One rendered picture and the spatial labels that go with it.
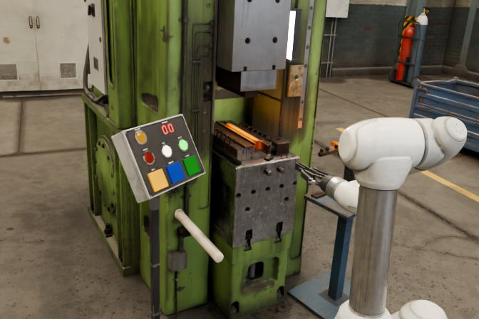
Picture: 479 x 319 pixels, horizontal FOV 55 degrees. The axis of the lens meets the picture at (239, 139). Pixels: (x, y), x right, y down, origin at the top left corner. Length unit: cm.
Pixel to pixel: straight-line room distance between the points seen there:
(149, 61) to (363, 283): 162
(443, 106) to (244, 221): 399
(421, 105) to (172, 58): 442
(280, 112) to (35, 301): 173
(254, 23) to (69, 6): 534
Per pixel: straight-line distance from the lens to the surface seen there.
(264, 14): 217
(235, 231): 237
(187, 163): 195
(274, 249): 258
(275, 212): 246
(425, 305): 156
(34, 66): 736
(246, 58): 215
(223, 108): 271
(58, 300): 295
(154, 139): 188
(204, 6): 218
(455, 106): 584
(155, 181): 181
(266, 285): 271
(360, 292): 138
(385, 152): 120
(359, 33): 999
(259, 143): 228
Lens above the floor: 175
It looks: 19 degrees down
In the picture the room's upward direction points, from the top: 3 degrees clockwise
